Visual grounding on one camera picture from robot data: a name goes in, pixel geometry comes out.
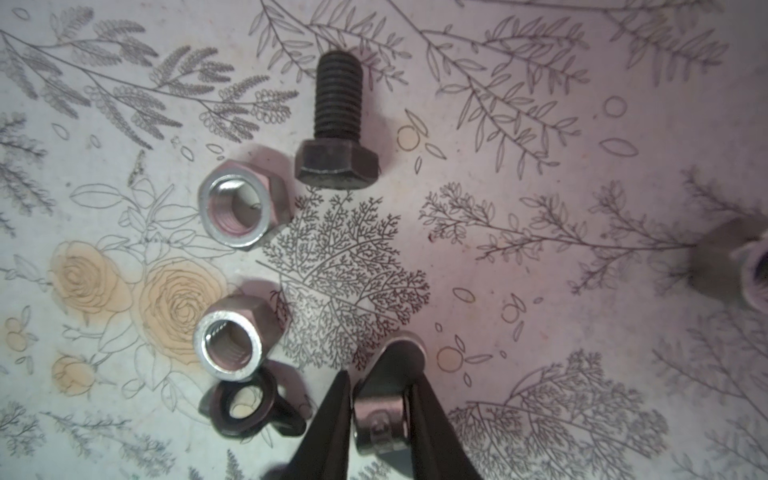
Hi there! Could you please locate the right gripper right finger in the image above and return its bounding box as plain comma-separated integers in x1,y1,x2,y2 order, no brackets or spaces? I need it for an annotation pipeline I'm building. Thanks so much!
407,374,482,480

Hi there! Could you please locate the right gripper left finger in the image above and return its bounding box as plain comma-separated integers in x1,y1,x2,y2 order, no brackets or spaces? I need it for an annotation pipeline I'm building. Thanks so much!
280,370,352,480

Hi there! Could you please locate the black wing nut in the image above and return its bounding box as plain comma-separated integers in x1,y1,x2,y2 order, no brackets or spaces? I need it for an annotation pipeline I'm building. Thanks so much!
198,368,307,440

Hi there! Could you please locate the silver nut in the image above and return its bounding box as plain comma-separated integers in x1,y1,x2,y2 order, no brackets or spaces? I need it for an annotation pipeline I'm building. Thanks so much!
198,160,292,251
690,215,767,314
193,295,283,382

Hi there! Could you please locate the black hex bolt center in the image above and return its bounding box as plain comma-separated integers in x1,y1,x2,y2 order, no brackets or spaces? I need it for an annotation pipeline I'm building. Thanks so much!
294,50,379,191

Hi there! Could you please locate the silver nut right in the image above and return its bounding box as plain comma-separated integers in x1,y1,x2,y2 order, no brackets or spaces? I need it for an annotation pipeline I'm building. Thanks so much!
690,215,767,314

